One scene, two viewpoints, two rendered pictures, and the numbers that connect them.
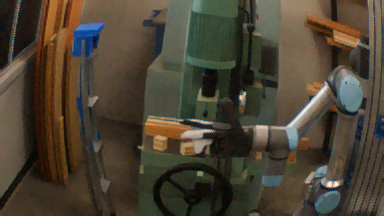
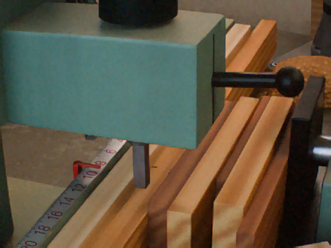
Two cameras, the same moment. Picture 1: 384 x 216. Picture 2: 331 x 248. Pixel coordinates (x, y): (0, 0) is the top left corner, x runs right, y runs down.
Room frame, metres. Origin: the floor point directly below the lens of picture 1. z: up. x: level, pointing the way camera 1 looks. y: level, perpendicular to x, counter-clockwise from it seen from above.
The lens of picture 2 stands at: (2.64, 0.40, 1.22)
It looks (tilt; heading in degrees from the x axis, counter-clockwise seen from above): 25 degrees down; 286
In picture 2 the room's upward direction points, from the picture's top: 1 degrees counter-clockwise
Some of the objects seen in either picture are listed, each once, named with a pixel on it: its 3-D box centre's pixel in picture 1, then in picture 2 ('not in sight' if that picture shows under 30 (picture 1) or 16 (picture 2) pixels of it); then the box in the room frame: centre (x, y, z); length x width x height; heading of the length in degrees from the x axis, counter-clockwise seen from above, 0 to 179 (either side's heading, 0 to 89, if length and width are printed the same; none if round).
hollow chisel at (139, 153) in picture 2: not in sight; (140, 153); (2.78, -0.05, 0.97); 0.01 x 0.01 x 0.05; 87
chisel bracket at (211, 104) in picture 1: (207, 105); (112, 77); (2.80, -0.06, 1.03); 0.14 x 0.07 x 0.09; 177
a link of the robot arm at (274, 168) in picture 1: (274, 167); not in sight; (2.06, -0.27, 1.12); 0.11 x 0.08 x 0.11; 3
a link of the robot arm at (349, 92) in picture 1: (341, 146); not in sight; (2.05, -0.53, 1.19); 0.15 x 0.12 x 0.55; 3
